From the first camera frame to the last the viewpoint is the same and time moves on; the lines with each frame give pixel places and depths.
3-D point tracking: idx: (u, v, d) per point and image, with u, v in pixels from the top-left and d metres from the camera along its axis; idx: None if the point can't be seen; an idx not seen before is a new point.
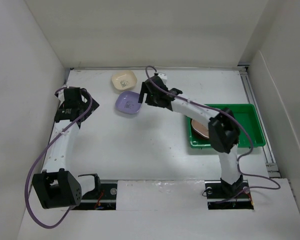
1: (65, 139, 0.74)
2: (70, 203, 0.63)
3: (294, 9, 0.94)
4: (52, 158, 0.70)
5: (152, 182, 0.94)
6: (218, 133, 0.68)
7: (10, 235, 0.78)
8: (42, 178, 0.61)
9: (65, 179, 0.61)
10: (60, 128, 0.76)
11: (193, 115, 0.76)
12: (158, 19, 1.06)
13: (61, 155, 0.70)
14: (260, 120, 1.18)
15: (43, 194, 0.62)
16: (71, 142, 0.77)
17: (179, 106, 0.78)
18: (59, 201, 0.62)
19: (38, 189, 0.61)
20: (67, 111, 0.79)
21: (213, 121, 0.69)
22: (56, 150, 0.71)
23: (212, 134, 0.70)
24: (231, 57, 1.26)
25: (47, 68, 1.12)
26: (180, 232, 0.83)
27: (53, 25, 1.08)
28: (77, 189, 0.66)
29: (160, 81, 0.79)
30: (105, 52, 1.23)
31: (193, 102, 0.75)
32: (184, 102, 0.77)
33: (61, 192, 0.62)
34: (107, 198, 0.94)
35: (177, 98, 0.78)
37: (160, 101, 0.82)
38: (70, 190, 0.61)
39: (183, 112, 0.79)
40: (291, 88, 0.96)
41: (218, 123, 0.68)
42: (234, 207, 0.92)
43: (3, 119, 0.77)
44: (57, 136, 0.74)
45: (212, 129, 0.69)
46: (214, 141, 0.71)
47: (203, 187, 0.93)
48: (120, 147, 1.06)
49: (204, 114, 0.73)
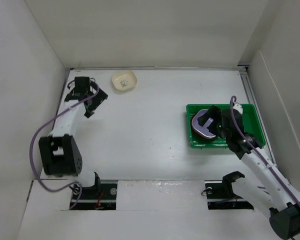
1: (72, 113, 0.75)
2: (72, 171, 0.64)
3: (295, 9, 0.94)
4: (59, 126, 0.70)
5: (152, 183, 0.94)
6: (289, 224, 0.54)
7: (10, 236, 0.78)
8: (47, 141, 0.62)
9: (69, 143, 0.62)
10: (68, 105, 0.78)
11: (265, 182, 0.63)
12: (157, 19, 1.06)
13: (67, 124, 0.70)
14: (260, 120, 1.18)
15: (47, 158, 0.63)
16: (77, 120, 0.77)
17: (252, 164, 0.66)
18: (61, 168, 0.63)
19: (43, 151, 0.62)
20: (76, 95, 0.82)
21: (290, 208, 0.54)
22: (63, 120, 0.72)
23: (281, 219, 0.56)
24: (231, 57, 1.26)
25: (47, 68, 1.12)
26: (181, 232, 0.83)
27: (53, 25, 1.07)
28: (78, 158, 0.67)
29: (240, 120, 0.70)
30: (105, 52, 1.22)
31: (273, 171, 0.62)
32: (262, 163, 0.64)
33: (64, 159, 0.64)
34: (107, 198, 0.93)
35: (253, 153, 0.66)
37: (231, 142, 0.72)
38: (72, 156, 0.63)
39: (253, 171, 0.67)
40: (291, 88, 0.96)
41: (297, 214, 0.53)
42: (234, 207, 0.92)
43: (3, 119, 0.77)
44: (65, 110, 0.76)
45: (286, 217, 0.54)
46: (277, 223, 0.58)
47: (204, 187, 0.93)
48: (120, 147, 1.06)
49: (282, 193, 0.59)
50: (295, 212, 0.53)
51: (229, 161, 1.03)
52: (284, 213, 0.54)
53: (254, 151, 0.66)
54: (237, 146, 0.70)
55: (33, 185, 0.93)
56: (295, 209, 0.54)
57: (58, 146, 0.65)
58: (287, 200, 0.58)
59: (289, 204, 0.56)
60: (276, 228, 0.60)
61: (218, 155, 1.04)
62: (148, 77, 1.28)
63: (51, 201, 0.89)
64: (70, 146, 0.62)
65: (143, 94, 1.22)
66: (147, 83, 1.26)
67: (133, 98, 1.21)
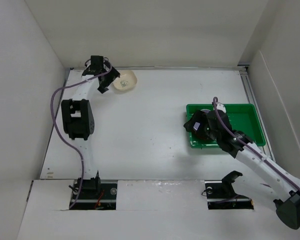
1: (88, 85, 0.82)
2: (87, 131, 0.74)
3: (295, 9, 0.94)
4: (77, 93, 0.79)
5: (152, 183, 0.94)
6: (296, 213, 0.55)
7: (10, 236, 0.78)
8: (68, 104, 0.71)
9: (86, 106, 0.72)
10: (85, 77, 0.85)
11: (264, 175, 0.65)
12: (157, 19, 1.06)
13: (85, 92, 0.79)
14: (260, 120, 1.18)
15: (66, 118, 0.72)
16: (93, 91, 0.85)
17: (248, 160, 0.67)
18: (78, 127, 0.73)
19: (63, 113, 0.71)
20: (92, 70, 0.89)
21: (294, 197, 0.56)
22: (81, 89, 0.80)
23: (287, 210, 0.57)
24: (231, 57, 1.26)
25: (47, 67, 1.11)
26: (181, 232, 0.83)
27: (53, 24, 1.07)
28: (92, 121, 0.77)
29: (227, 119, 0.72)
30: (105, 52, 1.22)
31: (269, 163, 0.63)
32: (256, 158, 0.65)
33: (81, 120, 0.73)
34: (107, 198, 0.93)
35: (247, 149, 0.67)
37: (224, 142, 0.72)
38: (87, 117, 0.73)
39: (249, 166, 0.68)
40: (291, 88, 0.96)
41: None
42: (234, 207, 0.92)
43: (2, 119, 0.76)
44: (82, 81, 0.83)
45: (291, 206, 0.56)
46: (284, 215, 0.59)
47: (204, 187, 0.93)
48: (120, 147, 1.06)
49: (282, 183, 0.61)
50: (299, 200, 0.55)
51: (229, 161, 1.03)
52: (289, 203, 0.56)
53: (247, 147, 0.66)
54: (229, 146, 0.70)
55: (33, 185, 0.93)
56: (298, 197, 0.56)
57: (76, 109, 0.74)
58: (289, 188, 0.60)
59: (293, 192, 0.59)
60: (284, 220, 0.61)
61: (218, 155, 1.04)
62: (148, 76, 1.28)
63: (51, 202, 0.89)
64: (87, 110, 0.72)
65: (143, 94, 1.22)
66: (147, 83, 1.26)
67: (133, 98, 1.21)
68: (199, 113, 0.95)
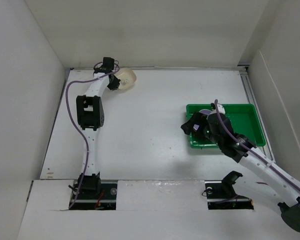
1: (100, 81, 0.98)
2: (97, 124, 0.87)
3: (295, 9, 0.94)
4: (90, 90, 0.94)
5: (152, 183, 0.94)
6: None
7: (10, 236, 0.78)
8: (82, 99, 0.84)
9: (98, 102, 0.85)
10: (97, 75, 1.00)
11: (269, 181, 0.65)
12: (157, 18, 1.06)
13: (97, 89, 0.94)
14: (260, 120, 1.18)
15: (80, 111, 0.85)
16: (103, 87, 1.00)
17: (252, 165, 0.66)
18: (90, 119, 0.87)
19: (77, 106, 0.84)
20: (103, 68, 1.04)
21: None
22: (94, 86, 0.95)
23: (294, 216, 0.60)
24: (231, 57, 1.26)
25: (46, 67, 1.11)
26: (181, 232, 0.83)
27: (53, 25, 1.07)
28: (102, 114, 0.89)
29: (229, 123, 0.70)
30: (105, 52, 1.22)
31: (275, 169, 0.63)
32: (262, 164, 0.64)
33: (93, 114, 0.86)
34: (107, 198, 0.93)
35: (251, 155, 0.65)
37: (226, 148, 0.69)
38: (98, 111, 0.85)
39: (253, 171, 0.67)
40: (291, 88, 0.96)
41: None
42: (234, 207, 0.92)
43: (2, 119, 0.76)
44: (94, 79, 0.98)
45: None
46: (291, 220, 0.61)
47: (204, 187, 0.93)
48: (121, 147, 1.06)
49: (289, 189, 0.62)
50: None
51: (230, 161, 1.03)
52: (297, 209, 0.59)
53: (251, 153, 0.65)
54: (232, 151, 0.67)
55: (33, 185, 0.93)
56: None
57: (88, 104, 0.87)
58: (295, 194, 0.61)
59: None
60: (290, 225, 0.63)
61: (218, 155, 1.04)
62: (148, 77, 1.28)
63: (51, 202, 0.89)
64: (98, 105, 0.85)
65: (142, 94, 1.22)
66: (147, 83, 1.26)
67: (133, 98, 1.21)
68: (198, 114, 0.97)
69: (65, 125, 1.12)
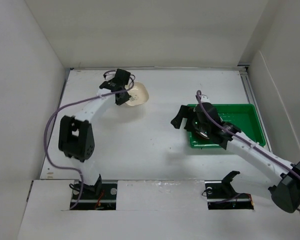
1: (100, 102, 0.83)
2: (80, 154, 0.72)
3: (295, 9, 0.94)
4: (84, 111, 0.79)
5: (152, 183, 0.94)
6: (290, 195, 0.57)
7: (10, 235, 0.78)
8: (68, 120, 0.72)
9: (85, 128, 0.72)
10: (100, 93, 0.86)
11: (255, 161, 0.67)
12: (157, 19, 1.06)
13: (91, 112, 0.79)
14: (260, 120, 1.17)
15: (63, 134, 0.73)
16: (103, 107, 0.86)
17: (238, 148, 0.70)
18: (73, 147, 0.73)
19: (62, 128, 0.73)
20: (111, 84, 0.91)
21: (286, 179, 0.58)
22: (90, 107, 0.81)
23: (280, 193, 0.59)
24: (231, 57, 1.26)
25: (47, 68, 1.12)
26: (180, 232, 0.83)
27: (53, 25, 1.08)
28: (89, 145, 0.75)
29: (215, 112, 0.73)
30: (105, 52, 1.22)
31: (258, 149, 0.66)
32: (246, 146, 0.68)
33: (77, 141, 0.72)
34: (107, 198, 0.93)
35: (236, 139, 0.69)
37: (214, 135, 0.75)
38: (84, 141, 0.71)
39: (241, 155, 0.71)
40: (291, 88, 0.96)
41: (293, 183, 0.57)
42: (234, 207, 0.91)
43: (3, 119, 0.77)
44: (95, 97, 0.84)
45: (284, 188, 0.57)
46: (279, 198, 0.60)
47: (204, 187, 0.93)
48: (121, 147, 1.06)
49: (273, 167, 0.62)
50: (291, 181, 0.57)
51: (230, 161, 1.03)
52: (281, 186, 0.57)
53: (236, 137, 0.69)
54: (219, 138, 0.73)
55: (33, 185, 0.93)
56: (289, 178, 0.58)
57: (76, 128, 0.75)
58: (280, 171, 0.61)
59: (284, 175, 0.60)
60: (279, 203, 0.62)
61: (218, 155, 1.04)
62: (148, 77, 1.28)
63: (51, 202, 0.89)
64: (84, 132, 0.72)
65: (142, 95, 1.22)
66: (147, 83, 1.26)
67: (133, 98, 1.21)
68: (186, 107, 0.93)
69: None
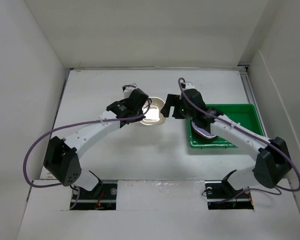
1: (99, 127, 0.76)
2: (60, 180, 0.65)
3: (295, 9, 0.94)
4: (77, 135, 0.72)
5: (152, 183, 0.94)
6: (268, 168, 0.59)
7: (10, 235, 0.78)
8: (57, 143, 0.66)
9: (69, 157, 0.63)
10: (103, 117, 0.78)
11: (237, 141, 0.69)
12: (157, 18, 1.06)
13: (84, 138, 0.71)
14: (260, 120, 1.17)
15: (49, 155, 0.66)
16: (102, 133, 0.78)
17: (220, 129, 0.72)
18: (54, 170, 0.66)
19: (49, 148, 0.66)
20: (120, 107, 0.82)
21: (263, 153, 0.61)
22: (85, 132, 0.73)
23: (260, 168, 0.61)
24: (231, 57, 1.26)
25: (47, 68, 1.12)
26: (181, 232, 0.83)
27: (53, 25, 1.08)
28: (74, 173, 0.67)
29: (198, 97, 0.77)
30: (104, 52, 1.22)
31: (238, 127, 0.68)
32: (227, 126, 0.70)
33: (59, 166, 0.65)
34: (107, 198, 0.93)
35: (218, 120, 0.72)
37: (199, 120, 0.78)
38: (65, 170, 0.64)
39: (224, 136, 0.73)
40: (291, 88, 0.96)
41: (270, 156, 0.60)
42: (234, 207, 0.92)
43: (3, 119, 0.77)
44: (96, 120, 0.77)
45: (262, 161, 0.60)
46: (260, 174, 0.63)
47: (204, 187, 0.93)
48: (121, 147, 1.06)
49: (252, 143, 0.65)
50: (268, 154, 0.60)
51: (230, 161, 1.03)
52: (259, 159, 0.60)
53: (218, 119, 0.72)
54: (203, 122, 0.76)
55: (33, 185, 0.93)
56: (266, 152, 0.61)
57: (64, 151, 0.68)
58: (259, 147, 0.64)
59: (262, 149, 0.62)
60: (262, 180, 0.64)
61: (219, 155, 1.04)
62: (148, 77, 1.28)
63: (51, 201, 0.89)
64: (68, 161, 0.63)
65: None
66: (147, 83, 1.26)
67: None
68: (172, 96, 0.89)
69: (64, 125, 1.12)
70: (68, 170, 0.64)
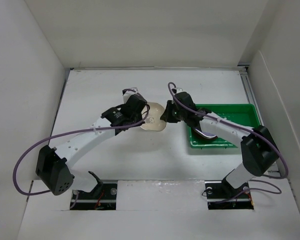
1: (92, 135, 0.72)
2: (51, 188, 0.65)
3: (295, 9, 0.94)
4: (69, 144, 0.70)
5: (152, 183, 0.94)
6: (253, 155, 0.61)
7: (10, 235, 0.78)
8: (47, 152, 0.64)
9: (59, 169, 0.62)
10: (97, 125, 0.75)
11: (224, 134, 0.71)
12: (157, 18, 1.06)
13: (75, 147, 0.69)
14: (260, 120, 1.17)
15: (39, 164, 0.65)
16: (96, 142, 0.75)
17: (208, 125, 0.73)
18: (45, 179, 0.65)
19: (39, 157, 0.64)
20: (116, 115, 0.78)
21: (247, 140, 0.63)
22: (77, 141, 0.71)
23: (246, 155, 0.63)
24: (231, 57, 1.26)
25: (47, 68, 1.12)
26: (181, 233, 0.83)
27: (53, 25, 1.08)
28: (65, 182, 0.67)
29: (188, 99, 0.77)
30: (104, 52, 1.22)
31: (223, 120, 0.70)
32: (213, 120, 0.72)
33: (50, 176, 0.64)
34: (107, 198, 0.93)
35: (206, 117, 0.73)
37: (190, 121, 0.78)
38: (56, 180, 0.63)
39: (212, 131, 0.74)
40: (291, 88, 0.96)
41: (253, 143, 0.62)
42: (234, 207, 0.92)
43: (3, 119, 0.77)
44: (88, 128, 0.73)
45: (246, 148, 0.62)
46: (249, 164, 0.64)
47: (204, 187, 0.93)
48: (121, 147, 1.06)
49: (237, 133, 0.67)
50: (252, 141, 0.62)
51: (230, 161, 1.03)
52: (244, 147, 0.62)
53: (206, 116, 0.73)
54: (194, 122, 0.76)
55: (33, 185, 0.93)
56: (250, 139, 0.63)
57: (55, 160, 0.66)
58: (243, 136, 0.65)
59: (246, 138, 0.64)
60: (252, 170, 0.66)
61: (219, 155, 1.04)
62: (148, 77, 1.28)
63: (51, 202, 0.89)
64: (58, 172, 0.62)
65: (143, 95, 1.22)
66: (147, 83, 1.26)
67: None
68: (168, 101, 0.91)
69: (64, 125, 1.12)
70: (59, 180, 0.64)
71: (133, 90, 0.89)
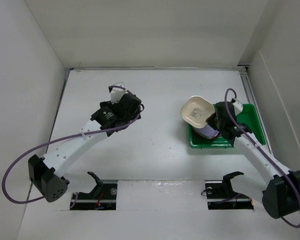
1: (80, 141, 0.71)
2: (46, 196, 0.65)
3: (295, 9, 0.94)
4: (56, 152, 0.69)
5: (152, 183, 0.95)
6: (277, 196, 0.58)
7: (10, 235, 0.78)
8: (35, 163, 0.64)
9: (47, 180, 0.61)
10: (86, 129, 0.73)
11: (255, 161, 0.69)
12: (157, 18, 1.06)
13: (64, 156, 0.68)
14: (260, 120, 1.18)
15: (31, 173, 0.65)
16: (85, 147, 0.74)
17: (243, 145, 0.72)
18: (39, 188, 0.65)
19: (29, 167, 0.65)
20: (107, 115, 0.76)
21: (277, 180, 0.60)
22: (65, 148, 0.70)
23: (270, 193, 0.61)
24: (231, 57, 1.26)
25: (47, 68, 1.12)
26: (181, 232, 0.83)
27: (53, 25, 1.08)
28: (59, 189, 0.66)
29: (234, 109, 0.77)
30: (104, 52, 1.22)
31: (261, 149, 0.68)
32: (251, 144, 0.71)
33: (42, 185, 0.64)
34: (107, 198, 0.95)
35: (244, 136, 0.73)
37: (224, 130, 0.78)
38: (47, 190, 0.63)
39: (245, 153, 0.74)
40: (291, 88, 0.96)
41: (283, 185, 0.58)
42: (234, 207, 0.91)
43: (3, 119, 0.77)
44: (77, 133, 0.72)
45: (273, 188, 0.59)
46: (268, 201, 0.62)
47: (204, 187, 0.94)
48: (121, 147, 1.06)
49: (269, 168, 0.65)
50: (282, 183, 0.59)
51: (229, 161, 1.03)
52: (271, 184, 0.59)
53: (245, 135, 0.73)
54: (228, 133, 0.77)
55: (33, 185, 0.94)
56: (281, 180, 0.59)
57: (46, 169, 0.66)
58: (275, 174, 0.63)
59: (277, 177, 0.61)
60: (269, 209, 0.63)
61: (219, 155, 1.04)
62: (148, 76, 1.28)
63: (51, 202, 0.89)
64: (47, 183, 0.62)
65: (143, 95, 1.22)
66: (148, 83, 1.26)
67: None
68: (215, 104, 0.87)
69: (64, 125, 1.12)
70: (50, 189, 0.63)
71: (122, 87, 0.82)
